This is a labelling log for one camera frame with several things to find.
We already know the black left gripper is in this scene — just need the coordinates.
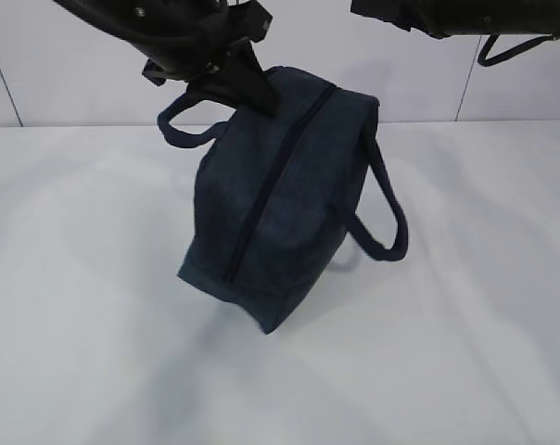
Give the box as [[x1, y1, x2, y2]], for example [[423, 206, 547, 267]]
[[142, 8, 279, 116]]

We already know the dark navy lunch bag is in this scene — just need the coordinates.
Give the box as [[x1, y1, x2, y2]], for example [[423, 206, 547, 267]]
[[157, 67, 409, 334]]

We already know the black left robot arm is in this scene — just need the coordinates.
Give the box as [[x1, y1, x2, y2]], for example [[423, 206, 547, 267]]
[[59, 0, 280, 117]]

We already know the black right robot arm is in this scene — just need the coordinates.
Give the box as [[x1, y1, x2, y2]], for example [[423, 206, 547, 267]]
[[350, 0, 560, 39]]

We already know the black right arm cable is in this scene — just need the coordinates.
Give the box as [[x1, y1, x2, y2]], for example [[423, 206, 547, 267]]
[[477, 32, 560, 67]]

